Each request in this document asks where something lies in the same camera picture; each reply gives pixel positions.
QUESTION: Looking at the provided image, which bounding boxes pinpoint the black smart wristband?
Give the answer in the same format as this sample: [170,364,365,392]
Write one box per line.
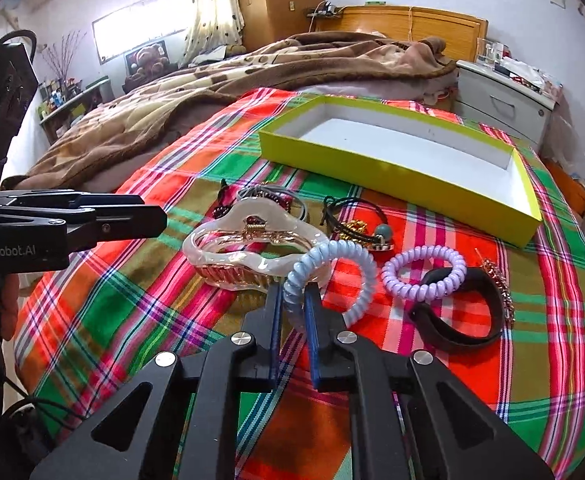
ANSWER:
[409,266,506,353]

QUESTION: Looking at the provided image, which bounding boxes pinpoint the purple spiral hair tie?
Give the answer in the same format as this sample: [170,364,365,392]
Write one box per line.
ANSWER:
[380,244,469,304]

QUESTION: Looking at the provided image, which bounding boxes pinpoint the cream translucent hair claw clip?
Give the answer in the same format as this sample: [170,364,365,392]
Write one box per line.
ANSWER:
[182,197,329,292]

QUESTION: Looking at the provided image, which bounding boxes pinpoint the rose gold rhinestone hair clip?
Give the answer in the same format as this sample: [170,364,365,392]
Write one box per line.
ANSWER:
[475,249,516,328]

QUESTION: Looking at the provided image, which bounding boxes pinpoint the light blue spiral hair tie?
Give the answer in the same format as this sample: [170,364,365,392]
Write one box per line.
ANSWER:
[281,238,379,328]

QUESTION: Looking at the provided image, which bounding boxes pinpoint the dark red beaded bracelet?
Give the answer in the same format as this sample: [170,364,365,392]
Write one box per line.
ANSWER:
[212,178,295,220]

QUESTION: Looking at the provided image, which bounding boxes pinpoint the black cord gold bead bracelet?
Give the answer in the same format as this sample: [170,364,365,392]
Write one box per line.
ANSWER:
[321,195,396,253]

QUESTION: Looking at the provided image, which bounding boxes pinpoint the person's left hand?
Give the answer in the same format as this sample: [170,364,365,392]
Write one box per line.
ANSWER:
[0,274,19,341]

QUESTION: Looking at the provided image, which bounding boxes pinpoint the cluttered side shelf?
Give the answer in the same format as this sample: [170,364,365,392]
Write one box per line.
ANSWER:
[40,76,114,145]

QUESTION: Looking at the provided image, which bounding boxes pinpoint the red green plaid tablecloth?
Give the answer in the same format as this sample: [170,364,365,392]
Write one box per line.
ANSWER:
[15,89,585,479]

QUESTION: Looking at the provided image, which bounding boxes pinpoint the dried branch bouquet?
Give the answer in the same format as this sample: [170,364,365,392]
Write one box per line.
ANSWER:
[42,29,86,81]

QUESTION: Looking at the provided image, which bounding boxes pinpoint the brown teddy bear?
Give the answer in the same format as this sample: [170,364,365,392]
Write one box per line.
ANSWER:
[131,44,170,79]

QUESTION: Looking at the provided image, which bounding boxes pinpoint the dotted cream window curtain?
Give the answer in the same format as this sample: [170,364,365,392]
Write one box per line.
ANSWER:
[182,0,245,66]

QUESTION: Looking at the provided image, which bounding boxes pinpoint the brown patterned fleece blanket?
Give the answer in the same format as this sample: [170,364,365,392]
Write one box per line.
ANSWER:
[1,30,457,192]

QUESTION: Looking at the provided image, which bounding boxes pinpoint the yellow-green shallow cardboard box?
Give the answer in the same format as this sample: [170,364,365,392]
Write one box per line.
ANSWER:
[259,96,542,247]

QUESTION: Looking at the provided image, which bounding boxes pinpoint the orange storage box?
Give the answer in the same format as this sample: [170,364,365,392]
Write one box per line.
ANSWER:
[542,158,585,218]

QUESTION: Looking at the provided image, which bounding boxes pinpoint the white two-drawer nightstand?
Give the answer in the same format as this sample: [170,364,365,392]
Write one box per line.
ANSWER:
[454,60,555,152]

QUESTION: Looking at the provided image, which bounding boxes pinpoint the clear drinking glass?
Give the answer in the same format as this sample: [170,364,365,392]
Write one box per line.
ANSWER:
[483,39,504,66]

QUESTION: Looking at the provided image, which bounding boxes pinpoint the wooden bed headboard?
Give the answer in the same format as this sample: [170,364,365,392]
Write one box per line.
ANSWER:
[313,6,489,62]

